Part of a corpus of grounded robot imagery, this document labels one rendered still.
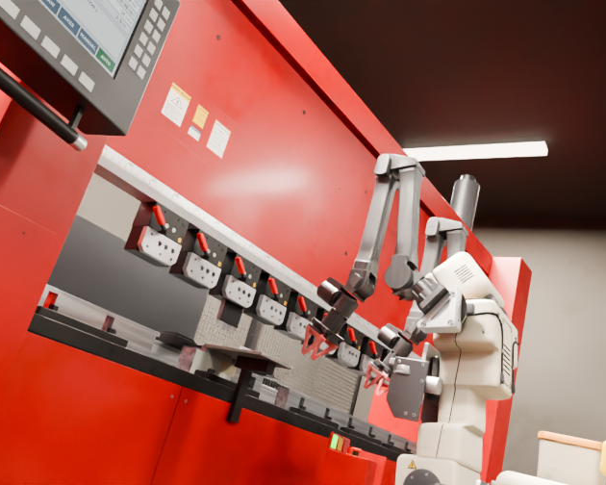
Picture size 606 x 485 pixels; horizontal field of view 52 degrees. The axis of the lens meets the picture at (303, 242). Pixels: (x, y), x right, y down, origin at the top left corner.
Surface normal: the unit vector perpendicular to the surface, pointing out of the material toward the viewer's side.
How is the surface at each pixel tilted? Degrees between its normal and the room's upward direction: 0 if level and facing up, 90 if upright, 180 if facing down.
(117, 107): 90
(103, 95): 90
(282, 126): 90
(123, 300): 90
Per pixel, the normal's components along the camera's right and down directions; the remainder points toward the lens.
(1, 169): 0.79, 0.01
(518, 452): -0.51, -0.41
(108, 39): 0.90, 0.11
